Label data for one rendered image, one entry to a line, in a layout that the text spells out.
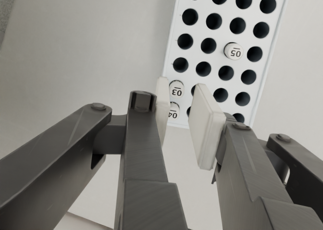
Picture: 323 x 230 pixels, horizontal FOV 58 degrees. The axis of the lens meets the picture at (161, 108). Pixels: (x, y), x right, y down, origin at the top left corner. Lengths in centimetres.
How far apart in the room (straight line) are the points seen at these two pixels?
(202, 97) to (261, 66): 9
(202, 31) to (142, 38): 6
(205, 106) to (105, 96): 15
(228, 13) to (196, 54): 4
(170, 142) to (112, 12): 14
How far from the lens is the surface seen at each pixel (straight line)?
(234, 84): 25
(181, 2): 24
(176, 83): 23
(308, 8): 30
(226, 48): 24
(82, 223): 38
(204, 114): 15
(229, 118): 17
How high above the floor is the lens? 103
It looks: 73 degrees down
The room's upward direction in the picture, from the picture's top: 178 degrees counter-clockwise
